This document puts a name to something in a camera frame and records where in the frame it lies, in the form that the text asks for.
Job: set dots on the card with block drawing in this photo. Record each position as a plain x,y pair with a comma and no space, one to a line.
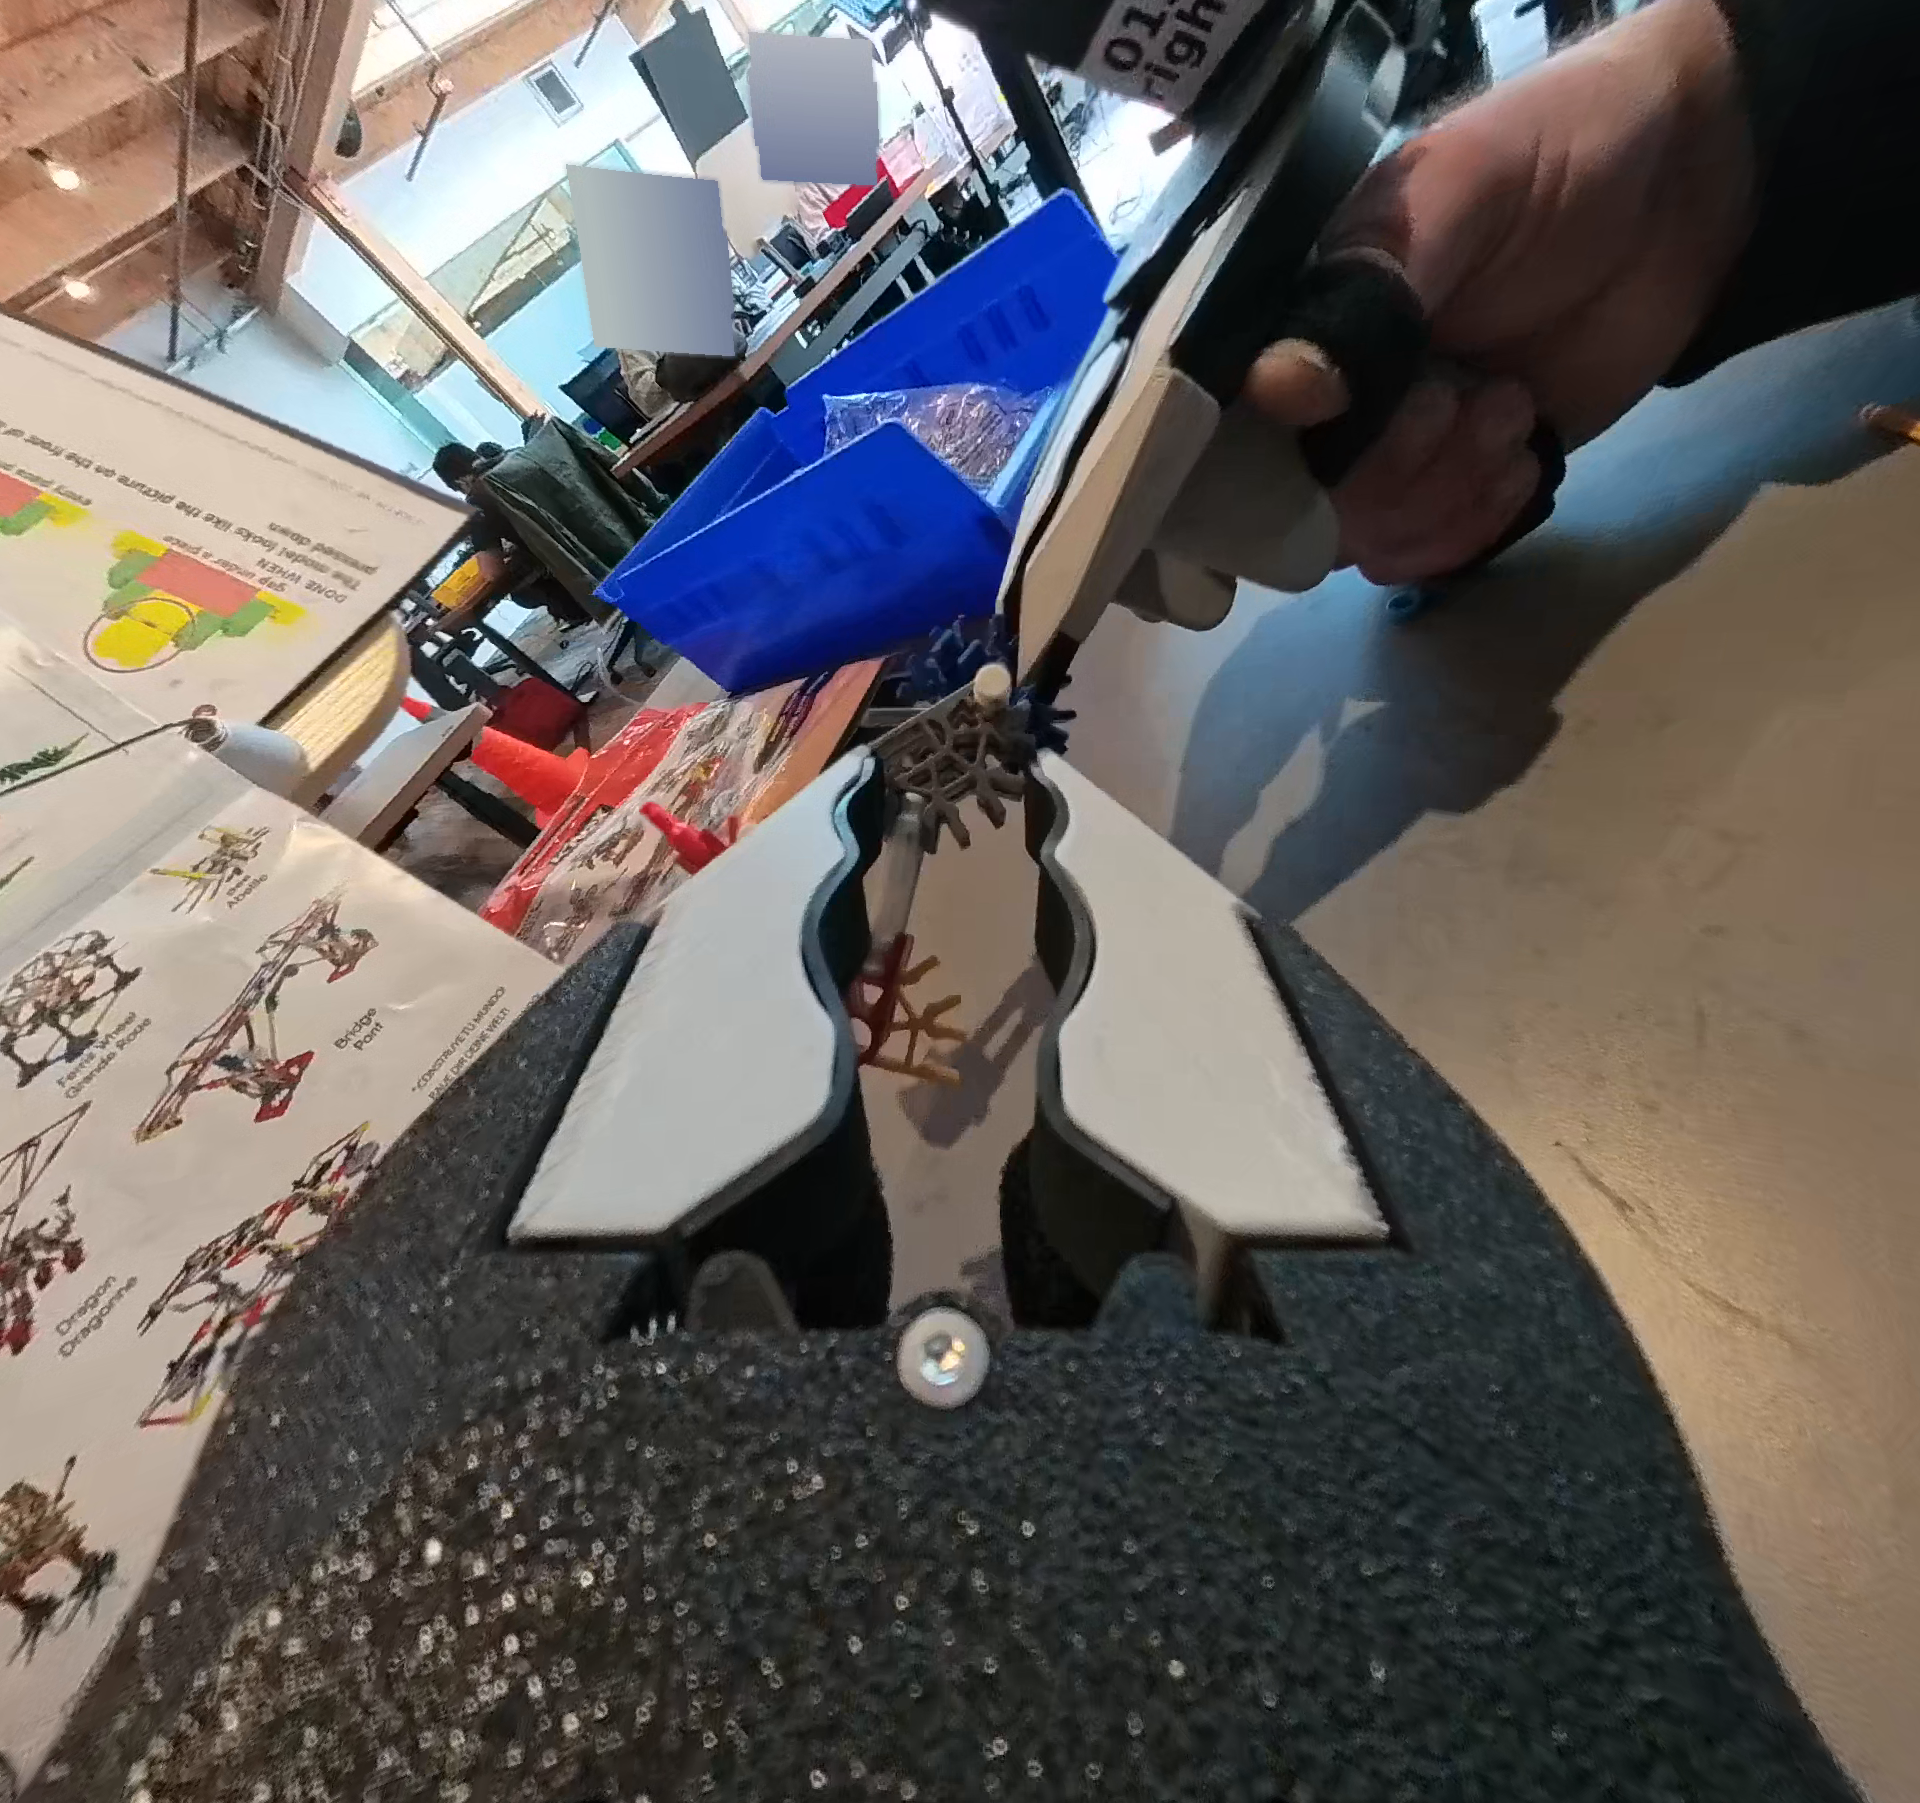
179,556

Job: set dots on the printed instruction sheet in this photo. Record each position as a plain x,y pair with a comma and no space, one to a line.
226,1008

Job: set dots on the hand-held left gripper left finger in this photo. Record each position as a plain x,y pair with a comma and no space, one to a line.
691,1053

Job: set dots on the black hanging screen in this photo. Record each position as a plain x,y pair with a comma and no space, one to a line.
691,85

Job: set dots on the clear plastic parts bag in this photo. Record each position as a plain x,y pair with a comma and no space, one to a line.
929,422

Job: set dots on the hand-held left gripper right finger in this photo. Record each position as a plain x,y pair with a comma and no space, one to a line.
1217,1067

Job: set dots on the blue connector cluster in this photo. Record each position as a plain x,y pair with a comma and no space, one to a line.
942,645

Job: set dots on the blue storage bin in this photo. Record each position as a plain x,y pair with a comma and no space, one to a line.
812,556

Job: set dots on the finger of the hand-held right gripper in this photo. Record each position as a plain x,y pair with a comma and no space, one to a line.
1036,482
1118,482

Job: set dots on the orange red toy parts bag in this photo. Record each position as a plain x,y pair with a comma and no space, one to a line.
601,888

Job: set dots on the dark green jacket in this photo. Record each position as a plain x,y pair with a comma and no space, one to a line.
564,498

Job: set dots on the white round holder base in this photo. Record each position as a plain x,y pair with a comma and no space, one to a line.
247,750

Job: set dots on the person's right hand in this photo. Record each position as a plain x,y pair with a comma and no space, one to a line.
1544,213

